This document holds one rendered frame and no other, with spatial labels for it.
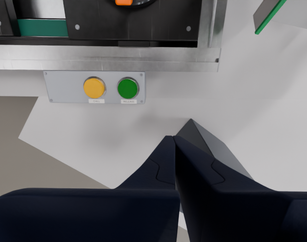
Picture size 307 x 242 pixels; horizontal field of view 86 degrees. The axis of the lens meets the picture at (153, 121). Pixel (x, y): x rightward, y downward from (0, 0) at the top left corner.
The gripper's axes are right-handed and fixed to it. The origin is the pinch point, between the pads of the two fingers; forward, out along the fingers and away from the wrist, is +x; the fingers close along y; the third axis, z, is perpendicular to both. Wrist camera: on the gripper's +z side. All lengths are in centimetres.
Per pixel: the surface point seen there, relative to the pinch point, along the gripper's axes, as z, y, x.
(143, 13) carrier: 11.8, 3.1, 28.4
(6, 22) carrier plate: 10.0, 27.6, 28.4
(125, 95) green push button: -2.8, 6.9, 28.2
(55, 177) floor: -109, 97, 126
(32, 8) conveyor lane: 13.4, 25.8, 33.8
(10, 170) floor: -101, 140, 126
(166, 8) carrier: 12.5, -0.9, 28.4
